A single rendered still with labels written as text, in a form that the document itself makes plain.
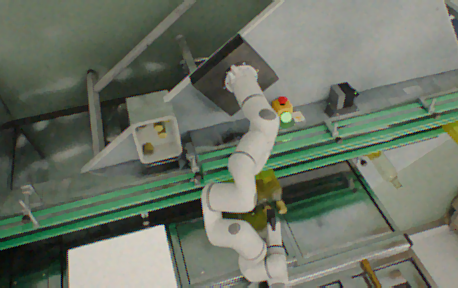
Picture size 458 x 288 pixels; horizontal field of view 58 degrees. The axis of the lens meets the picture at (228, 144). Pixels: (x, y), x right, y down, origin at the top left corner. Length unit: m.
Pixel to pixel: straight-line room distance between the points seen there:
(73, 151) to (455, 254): 4.58
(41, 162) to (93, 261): 0.69
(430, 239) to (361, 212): 3.77
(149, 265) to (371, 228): 0.94
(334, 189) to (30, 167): 1.49
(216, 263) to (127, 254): 0.37
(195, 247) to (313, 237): 0.50
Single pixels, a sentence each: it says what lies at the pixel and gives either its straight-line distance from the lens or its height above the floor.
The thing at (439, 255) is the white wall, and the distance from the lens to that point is 5.59.
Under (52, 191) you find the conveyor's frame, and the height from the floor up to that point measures 0.82.
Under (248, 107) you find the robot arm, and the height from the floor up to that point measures 1.01.
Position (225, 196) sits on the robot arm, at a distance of 1.19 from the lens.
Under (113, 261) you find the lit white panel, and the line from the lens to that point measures 1.78.
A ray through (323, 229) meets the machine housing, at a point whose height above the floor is 1.20.
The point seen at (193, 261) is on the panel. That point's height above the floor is 1.20.
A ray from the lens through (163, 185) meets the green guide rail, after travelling 1.74.
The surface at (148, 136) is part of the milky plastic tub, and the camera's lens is 1.72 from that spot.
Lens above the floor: 2.01
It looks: 42 degrees down
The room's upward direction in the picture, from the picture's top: 158 degrees clockwise
